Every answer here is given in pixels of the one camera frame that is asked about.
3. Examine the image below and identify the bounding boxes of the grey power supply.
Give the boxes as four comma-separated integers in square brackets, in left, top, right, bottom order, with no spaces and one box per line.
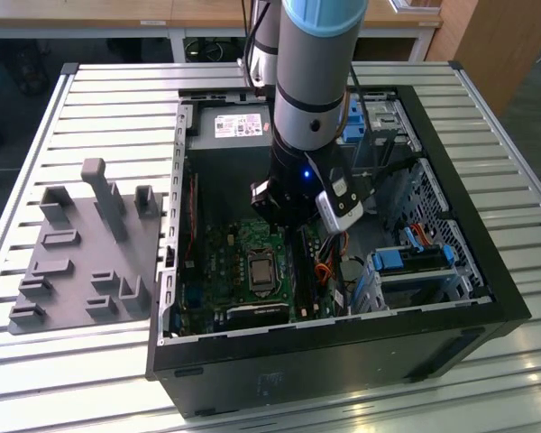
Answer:
[187,102,276,218]

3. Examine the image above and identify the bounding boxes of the blue drive carrier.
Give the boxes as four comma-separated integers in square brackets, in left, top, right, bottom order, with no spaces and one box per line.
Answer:
[336,96,367,144]

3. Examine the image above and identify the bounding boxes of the silver CPU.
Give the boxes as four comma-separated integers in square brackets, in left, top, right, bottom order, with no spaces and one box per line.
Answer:
[250,259,277,292]

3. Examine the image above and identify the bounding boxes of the metal drive cage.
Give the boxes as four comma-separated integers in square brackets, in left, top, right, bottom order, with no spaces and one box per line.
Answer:
[337,88,423,191]

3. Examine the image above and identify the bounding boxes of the green motherboard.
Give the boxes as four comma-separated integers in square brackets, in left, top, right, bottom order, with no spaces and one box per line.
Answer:
[179,216,344,336]

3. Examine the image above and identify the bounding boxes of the CPU socket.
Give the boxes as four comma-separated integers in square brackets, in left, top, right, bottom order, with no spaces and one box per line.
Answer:
[244,249,281,302]

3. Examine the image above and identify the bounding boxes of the blue disk carrier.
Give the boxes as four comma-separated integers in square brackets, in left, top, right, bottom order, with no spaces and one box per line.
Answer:
[371,246,455,274]

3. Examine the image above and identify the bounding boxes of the black graphics card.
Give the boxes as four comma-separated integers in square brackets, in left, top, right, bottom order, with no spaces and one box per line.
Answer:
[226,301,291,328]

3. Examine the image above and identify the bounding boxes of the metal disk bay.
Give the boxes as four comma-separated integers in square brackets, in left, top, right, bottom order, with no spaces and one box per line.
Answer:
[354,245,489,313]

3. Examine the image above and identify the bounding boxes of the black PC case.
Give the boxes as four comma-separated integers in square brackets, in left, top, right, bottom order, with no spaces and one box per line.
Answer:
[144,84,532,419]

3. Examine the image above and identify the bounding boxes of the grey parts rack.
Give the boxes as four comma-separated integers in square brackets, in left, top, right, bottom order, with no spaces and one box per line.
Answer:
[7,157,164,336]

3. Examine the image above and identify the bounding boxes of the wooden cabinet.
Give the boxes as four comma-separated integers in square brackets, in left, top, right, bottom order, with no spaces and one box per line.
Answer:
[426,0,541,119]

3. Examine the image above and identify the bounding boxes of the wooden desk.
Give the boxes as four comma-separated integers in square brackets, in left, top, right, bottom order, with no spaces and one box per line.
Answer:
[0,0,444,64]

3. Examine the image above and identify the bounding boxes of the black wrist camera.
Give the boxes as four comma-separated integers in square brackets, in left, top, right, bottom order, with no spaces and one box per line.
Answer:
[249,180,279,223]

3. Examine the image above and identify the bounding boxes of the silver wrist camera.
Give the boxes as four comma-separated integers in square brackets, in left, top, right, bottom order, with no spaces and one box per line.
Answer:
[314,166,367,235]

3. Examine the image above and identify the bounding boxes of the black cable bundle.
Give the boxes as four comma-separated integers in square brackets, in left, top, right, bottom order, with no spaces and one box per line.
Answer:
[342,157,418,218]

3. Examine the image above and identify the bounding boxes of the orange wires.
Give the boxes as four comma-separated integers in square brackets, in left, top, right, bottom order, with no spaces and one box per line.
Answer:
[314,263,340,289]

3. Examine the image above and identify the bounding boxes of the red wire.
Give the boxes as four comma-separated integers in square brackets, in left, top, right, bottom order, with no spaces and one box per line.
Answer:
[182,173,198,268]

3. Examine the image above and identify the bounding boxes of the blue data cable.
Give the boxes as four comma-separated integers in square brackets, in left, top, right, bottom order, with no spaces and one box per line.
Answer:
[402,226,423,252]

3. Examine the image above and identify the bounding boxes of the orange data cable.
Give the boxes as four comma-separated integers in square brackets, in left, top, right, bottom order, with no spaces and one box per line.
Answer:
[412,222,439,247]

